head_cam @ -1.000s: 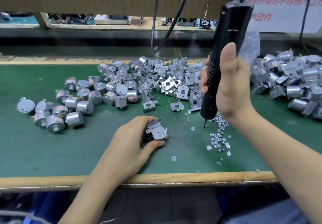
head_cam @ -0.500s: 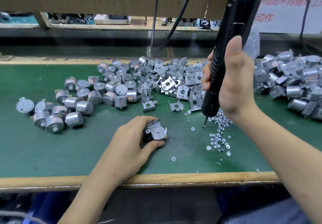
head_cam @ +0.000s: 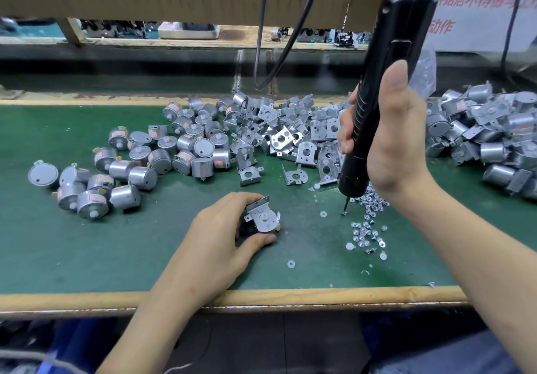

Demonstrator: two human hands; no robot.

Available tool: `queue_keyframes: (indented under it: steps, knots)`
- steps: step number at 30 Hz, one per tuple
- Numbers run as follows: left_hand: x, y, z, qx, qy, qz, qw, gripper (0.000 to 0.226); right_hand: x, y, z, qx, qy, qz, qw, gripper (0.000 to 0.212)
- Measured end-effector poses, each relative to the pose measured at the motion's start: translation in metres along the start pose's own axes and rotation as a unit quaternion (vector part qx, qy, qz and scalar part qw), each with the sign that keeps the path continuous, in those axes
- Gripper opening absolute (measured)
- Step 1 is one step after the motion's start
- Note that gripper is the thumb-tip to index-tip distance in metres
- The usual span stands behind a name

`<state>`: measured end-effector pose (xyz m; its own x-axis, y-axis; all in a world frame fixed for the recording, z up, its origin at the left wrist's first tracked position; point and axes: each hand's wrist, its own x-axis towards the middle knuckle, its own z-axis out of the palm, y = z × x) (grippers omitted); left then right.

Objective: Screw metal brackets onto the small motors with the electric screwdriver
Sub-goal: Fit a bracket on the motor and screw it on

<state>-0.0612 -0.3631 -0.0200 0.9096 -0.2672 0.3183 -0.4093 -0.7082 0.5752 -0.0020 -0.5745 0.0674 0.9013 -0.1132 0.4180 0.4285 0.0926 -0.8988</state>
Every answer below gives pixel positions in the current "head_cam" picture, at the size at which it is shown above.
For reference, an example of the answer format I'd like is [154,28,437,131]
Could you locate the person's right hand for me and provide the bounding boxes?
[337,59,437,211]

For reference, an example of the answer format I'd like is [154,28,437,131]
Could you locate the person's left hand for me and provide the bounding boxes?
[163,192,278,304]

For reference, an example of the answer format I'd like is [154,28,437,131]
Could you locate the silver metal bracket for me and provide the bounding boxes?
[243,195,280,232]

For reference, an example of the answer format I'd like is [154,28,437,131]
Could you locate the silver round motor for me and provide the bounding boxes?
[242,206,280,236]

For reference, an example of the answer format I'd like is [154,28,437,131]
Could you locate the pile of assembled motors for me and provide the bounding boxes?
[423,83,537,201]

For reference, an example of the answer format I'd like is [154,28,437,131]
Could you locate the pile of silver motors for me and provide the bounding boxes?
[27,101,236,221]

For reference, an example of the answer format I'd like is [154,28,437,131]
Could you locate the black electric screwdriver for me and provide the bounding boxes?
[337,0,438,215]

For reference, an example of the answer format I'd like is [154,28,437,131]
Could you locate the pile of metal brackets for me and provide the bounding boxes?
[163,93,345,190]

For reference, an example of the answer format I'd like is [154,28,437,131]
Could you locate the person's right forearm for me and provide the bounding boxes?
[394,177,537,374]

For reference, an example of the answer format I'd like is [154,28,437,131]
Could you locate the person's left forearm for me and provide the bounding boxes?
[96,277,211,374]

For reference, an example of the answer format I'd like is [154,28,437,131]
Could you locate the small clear plastic bag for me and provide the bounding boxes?
[411,46,437,98]

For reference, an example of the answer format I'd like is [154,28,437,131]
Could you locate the scatter of small silver screws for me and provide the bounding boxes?
[285,183,391,291]

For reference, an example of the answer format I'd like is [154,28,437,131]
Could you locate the blue plastic bin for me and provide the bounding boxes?
[50,317,119,374]

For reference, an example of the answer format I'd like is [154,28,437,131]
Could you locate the white paper sign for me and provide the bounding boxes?
[428,0,537,53]

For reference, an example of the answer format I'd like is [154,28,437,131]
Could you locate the green bench mat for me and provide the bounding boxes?
[0,105,537,295]

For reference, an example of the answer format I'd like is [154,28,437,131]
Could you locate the grey blue trousers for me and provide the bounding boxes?
[369,331,505,374]

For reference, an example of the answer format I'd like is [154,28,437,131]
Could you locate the black hanging cable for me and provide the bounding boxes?
[253,0,270,89]
[258,0,328,89]

